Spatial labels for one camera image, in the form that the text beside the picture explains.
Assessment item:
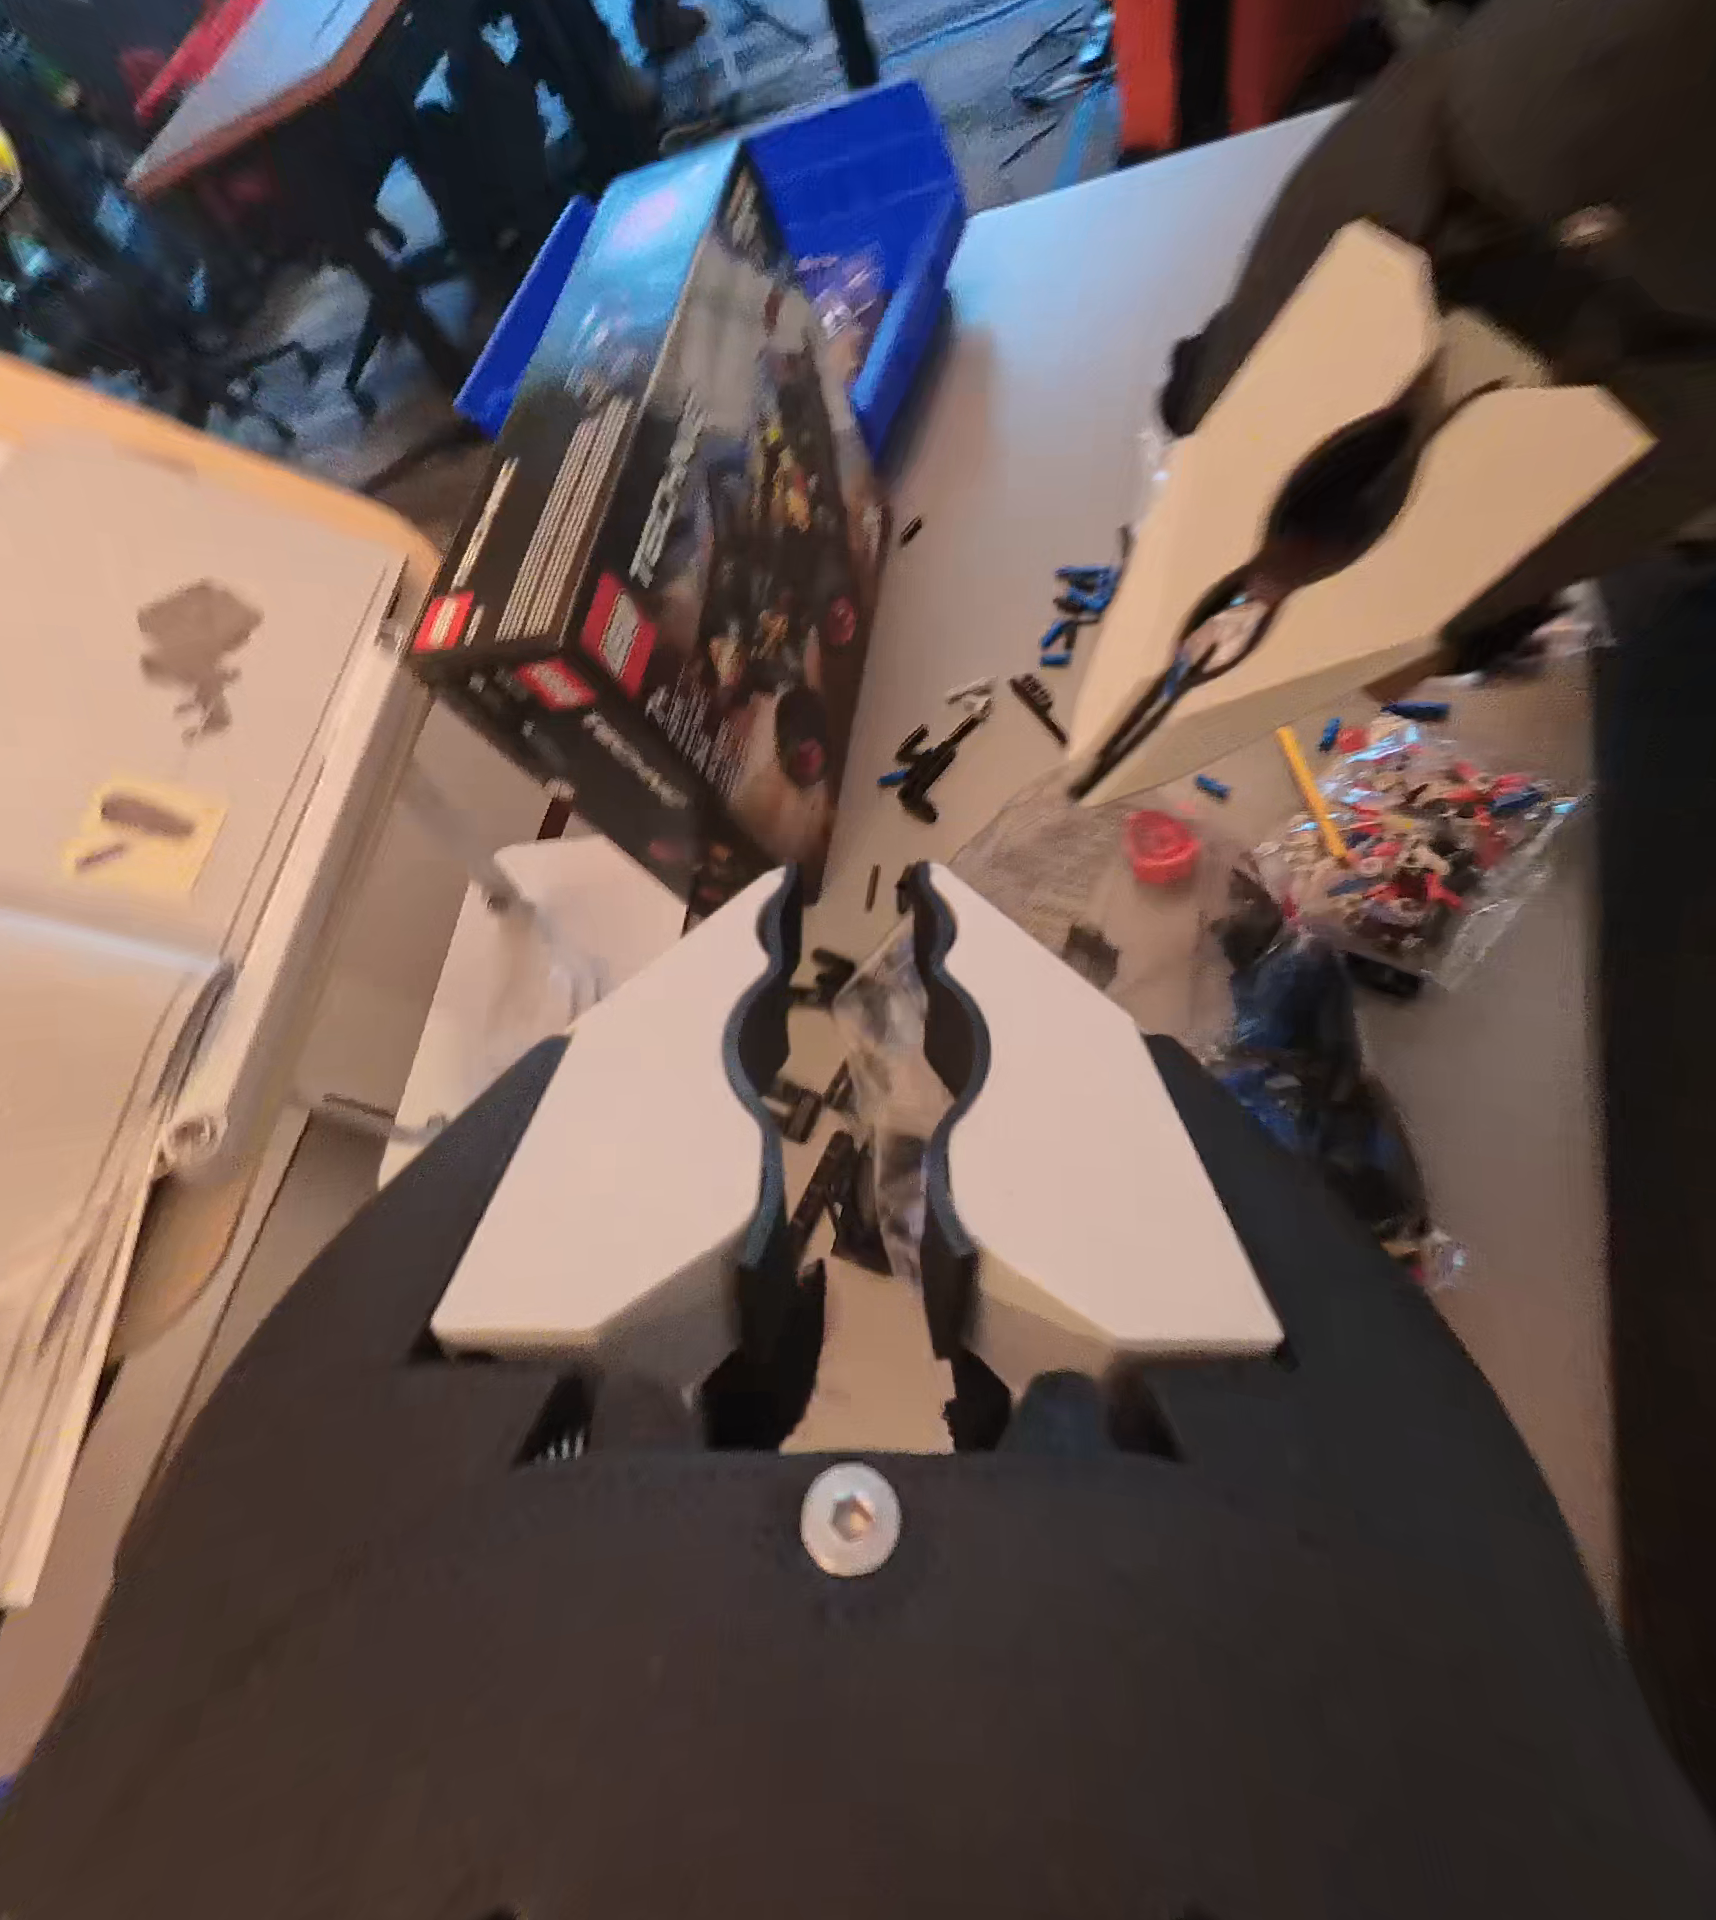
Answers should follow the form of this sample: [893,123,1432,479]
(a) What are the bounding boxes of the clear bag of large parts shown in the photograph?
[827,897,1471,1296]

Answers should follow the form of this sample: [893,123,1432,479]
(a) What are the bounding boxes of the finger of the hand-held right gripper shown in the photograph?
[1063,223,1447,799]
[1081,383,1658,804]

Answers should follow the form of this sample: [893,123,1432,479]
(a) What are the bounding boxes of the grey desk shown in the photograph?
[0,102,1626,1794]

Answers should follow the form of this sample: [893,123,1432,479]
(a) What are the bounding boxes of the open instruction booklet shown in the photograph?
[0,396,409,1615]

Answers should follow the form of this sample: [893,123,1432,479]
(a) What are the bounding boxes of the white stand base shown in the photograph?
[378,835,689,1188]

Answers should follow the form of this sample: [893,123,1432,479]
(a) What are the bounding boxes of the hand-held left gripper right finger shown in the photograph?
[900,862,1285,1404]

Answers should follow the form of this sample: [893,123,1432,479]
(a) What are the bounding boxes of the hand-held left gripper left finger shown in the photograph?
[429,862,807,1420]

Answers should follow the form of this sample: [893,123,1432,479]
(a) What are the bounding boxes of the dark perforated panel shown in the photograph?
[1590,562,1716,1920]

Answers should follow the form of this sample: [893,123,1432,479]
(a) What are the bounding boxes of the red wheel hub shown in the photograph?
[1120,806,1208,889]

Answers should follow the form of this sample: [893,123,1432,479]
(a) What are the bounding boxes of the background work table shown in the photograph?
[121,0,417,204]

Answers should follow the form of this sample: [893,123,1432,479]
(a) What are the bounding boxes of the pile of small loose pins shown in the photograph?
[1034,558,1122,666]

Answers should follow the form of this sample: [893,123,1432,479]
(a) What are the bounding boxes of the small bag of red parts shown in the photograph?
[1240,716,1597,996]

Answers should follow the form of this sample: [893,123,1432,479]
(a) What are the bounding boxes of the printed toy set box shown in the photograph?
[408,142,902,902]

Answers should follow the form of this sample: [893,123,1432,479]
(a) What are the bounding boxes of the yellow axle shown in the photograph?
[1273,726,1349,869]

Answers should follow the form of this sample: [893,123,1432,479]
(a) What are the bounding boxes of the orange panel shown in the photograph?
[1110,0,1362,161]

